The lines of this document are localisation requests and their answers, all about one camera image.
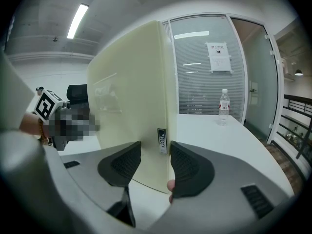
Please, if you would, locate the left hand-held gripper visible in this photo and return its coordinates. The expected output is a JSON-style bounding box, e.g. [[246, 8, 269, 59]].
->
[[31, 87, 72, 151]]

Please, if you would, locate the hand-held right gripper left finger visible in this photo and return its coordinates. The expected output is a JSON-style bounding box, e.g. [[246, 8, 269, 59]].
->
[[97, 141, 142, 187]]

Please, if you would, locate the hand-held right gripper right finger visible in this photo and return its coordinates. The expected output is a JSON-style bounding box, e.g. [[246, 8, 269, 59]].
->
[[169, 140, 215, 199]]

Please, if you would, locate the cream board object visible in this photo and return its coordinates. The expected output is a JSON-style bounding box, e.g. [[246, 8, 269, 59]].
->
[[86, 20, 180, 195]]

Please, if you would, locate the person's left forearm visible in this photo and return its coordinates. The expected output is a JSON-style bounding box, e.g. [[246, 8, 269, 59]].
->
[[19, 112, 45, 137]]

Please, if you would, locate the person's right hand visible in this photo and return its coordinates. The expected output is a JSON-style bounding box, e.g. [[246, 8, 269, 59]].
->
[[166, 178, 176, 204]]

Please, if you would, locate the black office chair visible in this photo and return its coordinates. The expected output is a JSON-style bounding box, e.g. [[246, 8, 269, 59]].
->
[[66, 83, 89, 105]]

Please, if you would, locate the clear plastic water bottle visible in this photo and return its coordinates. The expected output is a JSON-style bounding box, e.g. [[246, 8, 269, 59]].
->
[[218, 89, 231, 127]]

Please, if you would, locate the frosted glass partition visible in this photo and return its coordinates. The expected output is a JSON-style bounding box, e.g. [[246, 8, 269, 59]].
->
[[161, 14, 247, 123]]

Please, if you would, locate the long ceiling light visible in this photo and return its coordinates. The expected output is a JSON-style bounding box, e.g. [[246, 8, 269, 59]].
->
[[66, 3, 90, 39]]

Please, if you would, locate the large white paper notice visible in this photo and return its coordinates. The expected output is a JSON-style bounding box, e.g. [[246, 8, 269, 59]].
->
[[207, 55, 234, 74]]

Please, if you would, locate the glass door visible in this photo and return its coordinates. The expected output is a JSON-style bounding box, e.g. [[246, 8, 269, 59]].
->
[[230, 17, 281, 143]]

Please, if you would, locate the black metal railing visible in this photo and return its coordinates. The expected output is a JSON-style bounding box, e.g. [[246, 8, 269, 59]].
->
[[272, 94, 312, 180]]

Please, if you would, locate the small white paper notice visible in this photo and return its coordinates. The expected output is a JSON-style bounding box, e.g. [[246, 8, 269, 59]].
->
[[205, 41, 229, 57]]

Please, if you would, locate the brown beaded bracelet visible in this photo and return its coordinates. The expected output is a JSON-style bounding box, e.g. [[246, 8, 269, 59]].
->
[[37, 117, 53, 146]]

